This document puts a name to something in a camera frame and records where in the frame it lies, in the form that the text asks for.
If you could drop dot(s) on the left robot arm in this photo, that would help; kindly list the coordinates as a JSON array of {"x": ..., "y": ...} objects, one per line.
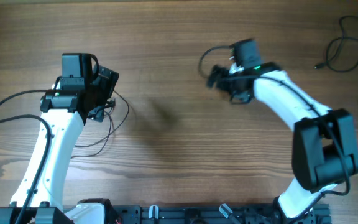
[{"x": 80, "y": 93}]

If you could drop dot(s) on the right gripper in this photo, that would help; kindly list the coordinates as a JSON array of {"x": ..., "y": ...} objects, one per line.
[{"x": 215, "y": 75}]

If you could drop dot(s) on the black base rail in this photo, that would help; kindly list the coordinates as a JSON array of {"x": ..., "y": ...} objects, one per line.
[{"x": 194, "y": 214}]

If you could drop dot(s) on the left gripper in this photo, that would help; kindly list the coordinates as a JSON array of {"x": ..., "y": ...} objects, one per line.
[{"x": 107, "y": 84}]

